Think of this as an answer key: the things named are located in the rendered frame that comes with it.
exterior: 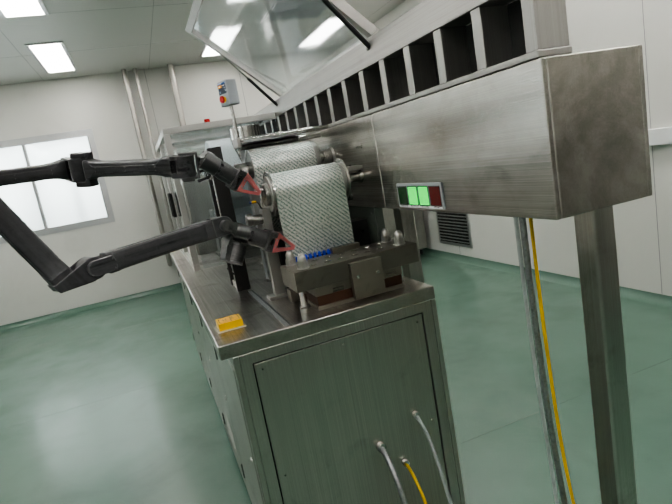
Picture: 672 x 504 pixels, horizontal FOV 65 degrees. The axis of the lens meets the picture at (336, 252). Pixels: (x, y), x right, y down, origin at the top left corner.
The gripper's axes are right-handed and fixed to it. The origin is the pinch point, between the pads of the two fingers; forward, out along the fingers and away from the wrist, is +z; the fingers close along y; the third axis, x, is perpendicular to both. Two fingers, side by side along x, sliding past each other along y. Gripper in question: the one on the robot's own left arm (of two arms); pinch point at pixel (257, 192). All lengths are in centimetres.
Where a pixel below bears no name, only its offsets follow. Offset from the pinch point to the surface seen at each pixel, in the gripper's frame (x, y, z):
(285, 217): -2.7, 5.8, 10.5
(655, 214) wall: 128, -74, 249
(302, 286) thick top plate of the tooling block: -18.6, 26.2, 19.1
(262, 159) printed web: 12.4, -19.6, 0.0
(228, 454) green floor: -112, -75, 70
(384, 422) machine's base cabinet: -42, 34, 61
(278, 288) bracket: -24.1, -1.3, 22.8
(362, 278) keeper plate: -8.0, 28.5, 33.5
